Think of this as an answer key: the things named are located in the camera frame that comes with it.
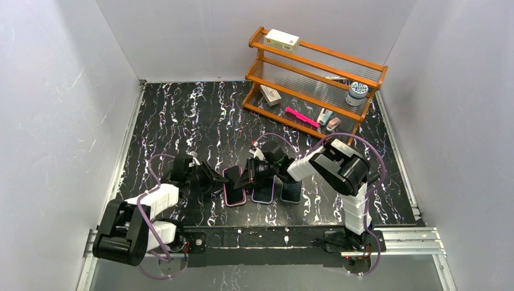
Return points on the lilac phone case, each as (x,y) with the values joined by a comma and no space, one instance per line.
(263,193)

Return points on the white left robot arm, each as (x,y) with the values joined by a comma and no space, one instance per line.
(129,229)

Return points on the pink comb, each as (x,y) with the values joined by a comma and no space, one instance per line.
(300,117)

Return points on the black smartphone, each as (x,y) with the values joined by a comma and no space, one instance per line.
(291,193)

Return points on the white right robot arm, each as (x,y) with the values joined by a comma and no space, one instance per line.
(345,170)

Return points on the pink cased phone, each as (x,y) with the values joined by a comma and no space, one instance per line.
(232,196)

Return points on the orange wooden shelf rack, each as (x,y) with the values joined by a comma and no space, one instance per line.
(311,78)

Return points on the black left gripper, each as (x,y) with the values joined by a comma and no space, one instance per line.
(204,176)

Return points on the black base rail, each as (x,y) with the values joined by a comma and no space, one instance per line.
(329,246)

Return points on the small grey box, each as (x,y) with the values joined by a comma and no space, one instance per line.
(271,96)

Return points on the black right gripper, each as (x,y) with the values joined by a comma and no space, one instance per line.
(256,174)

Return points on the white cardboard box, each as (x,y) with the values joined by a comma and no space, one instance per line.
(281,40)

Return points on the blue white jar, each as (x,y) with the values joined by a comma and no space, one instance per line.
(356,94)

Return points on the light blue stapler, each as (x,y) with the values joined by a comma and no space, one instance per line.
(324,116)

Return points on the pink small stapler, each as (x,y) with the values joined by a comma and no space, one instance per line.
(333,124)

